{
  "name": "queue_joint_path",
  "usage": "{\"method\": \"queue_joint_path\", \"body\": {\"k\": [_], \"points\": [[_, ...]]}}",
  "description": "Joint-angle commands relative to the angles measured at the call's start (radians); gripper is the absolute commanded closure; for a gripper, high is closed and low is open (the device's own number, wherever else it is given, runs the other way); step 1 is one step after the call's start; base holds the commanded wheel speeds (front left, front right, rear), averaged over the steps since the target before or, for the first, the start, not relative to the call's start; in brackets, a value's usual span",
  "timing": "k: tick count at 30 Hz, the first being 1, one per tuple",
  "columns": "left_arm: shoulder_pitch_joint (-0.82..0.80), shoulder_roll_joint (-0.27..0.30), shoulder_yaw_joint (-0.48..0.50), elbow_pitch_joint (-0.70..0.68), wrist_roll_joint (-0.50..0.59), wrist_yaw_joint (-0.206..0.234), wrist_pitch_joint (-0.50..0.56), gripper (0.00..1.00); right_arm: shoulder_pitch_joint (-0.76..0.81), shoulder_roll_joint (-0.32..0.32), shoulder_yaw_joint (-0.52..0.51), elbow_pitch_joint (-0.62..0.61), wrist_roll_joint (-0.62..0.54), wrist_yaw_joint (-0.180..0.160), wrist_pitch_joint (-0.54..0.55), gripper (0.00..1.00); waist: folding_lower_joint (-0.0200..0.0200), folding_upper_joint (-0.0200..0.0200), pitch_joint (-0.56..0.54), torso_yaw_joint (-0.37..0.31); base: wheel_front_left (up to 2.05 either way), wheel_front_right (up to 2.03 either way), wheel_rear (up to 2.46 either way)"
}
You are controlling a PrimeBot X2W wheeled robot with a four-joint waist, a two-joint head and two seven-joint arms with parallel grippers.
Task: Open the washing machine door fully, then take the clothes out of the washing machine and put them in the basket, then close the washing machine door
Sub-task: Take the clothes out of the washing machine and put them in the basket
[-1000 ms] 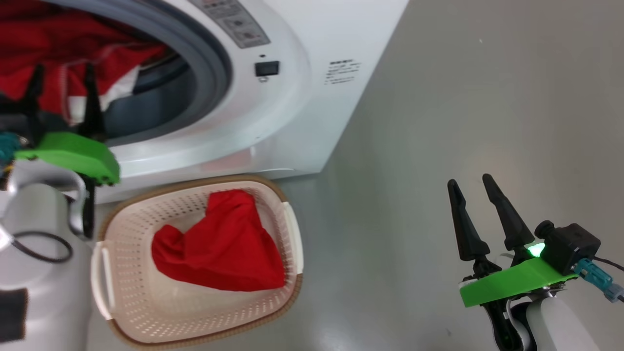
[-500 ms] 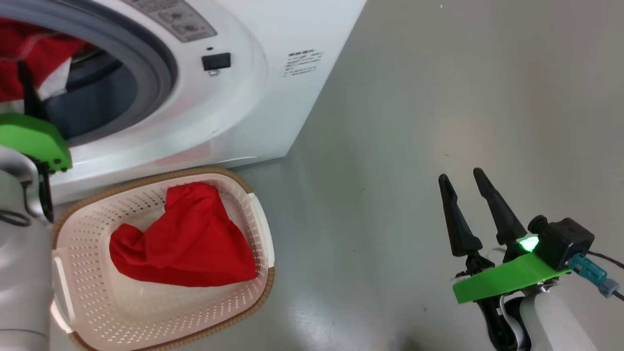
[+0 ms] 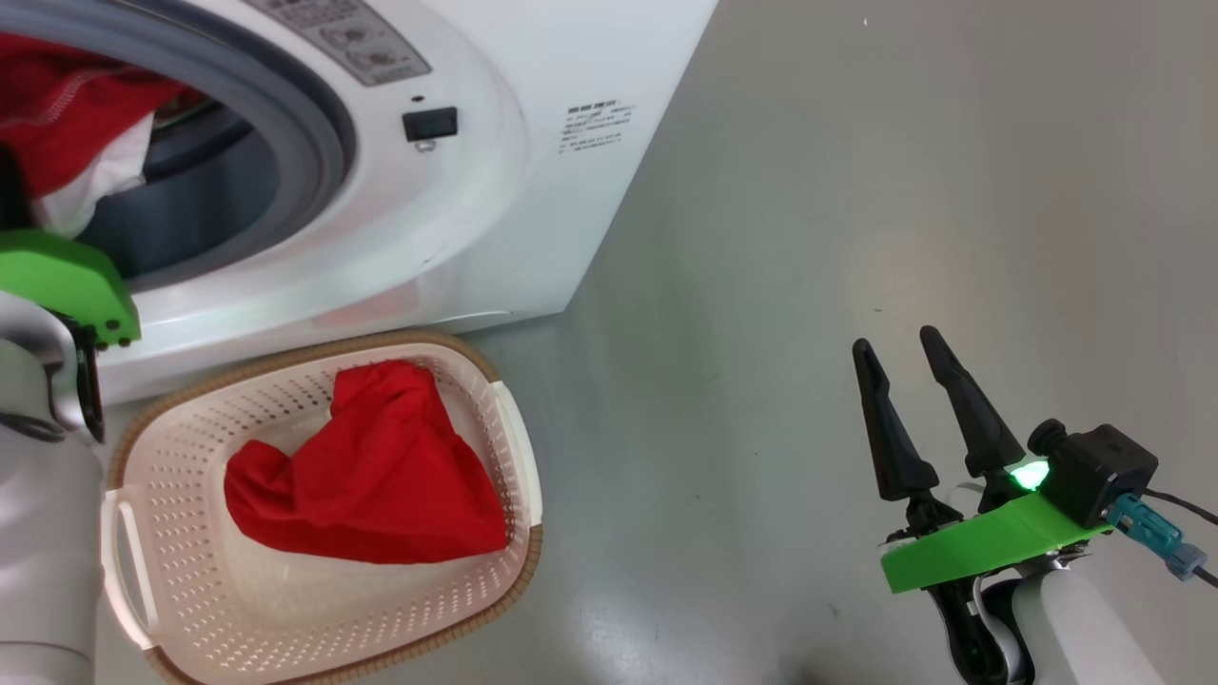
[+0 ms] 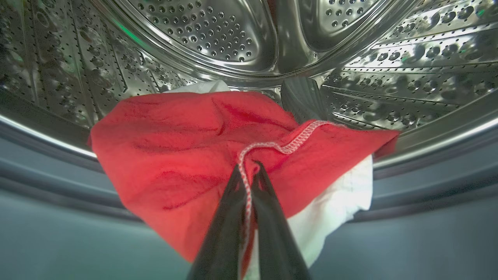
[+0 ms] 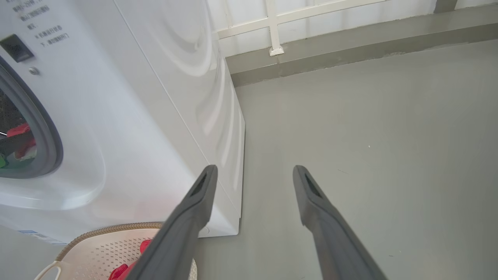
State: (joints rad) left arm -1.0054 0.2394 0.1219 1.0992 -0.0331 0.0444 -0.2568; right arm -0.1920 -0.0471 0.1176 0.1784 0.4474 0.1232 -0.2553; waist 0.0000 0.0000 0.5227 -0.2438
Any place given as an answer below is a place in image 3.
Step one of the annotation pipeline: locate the red and white garment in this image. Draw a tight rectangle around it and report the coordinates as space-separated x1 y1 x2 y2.
0 33 206 239

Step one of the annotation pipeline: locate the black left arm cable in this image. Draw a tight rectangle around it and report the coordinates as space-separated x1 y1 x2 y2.
0 319 106 445

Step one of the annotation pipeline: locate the white front-load washing machine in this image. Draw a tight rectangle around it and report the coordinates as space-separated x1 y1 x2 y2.
0 0 719 405

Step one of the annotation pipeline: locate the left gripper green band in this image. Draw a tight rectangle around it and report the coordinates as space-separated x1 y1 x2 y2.
0 143 142 348

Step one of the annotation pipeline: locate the thin black cable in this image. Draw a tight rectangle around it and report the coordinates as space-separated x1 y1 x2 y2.
1142 488 1218 526

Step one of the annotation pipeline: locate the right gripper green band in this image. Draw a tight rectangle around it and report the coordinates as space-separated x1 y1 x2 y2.
852 325 1114 685

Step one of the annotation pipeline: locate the teal connector camera cable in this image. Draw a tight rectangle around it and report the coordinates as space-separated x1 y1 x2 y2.
1109 493 1218 586

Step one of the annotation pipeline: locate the plain red garment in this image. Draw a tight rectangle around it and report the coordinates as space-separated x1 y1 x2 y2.
224 360 510 565

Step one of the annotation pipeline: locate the cream perforated laundry basket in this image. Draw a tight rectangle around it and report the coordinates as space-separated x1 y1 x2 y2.
100 330 544 685

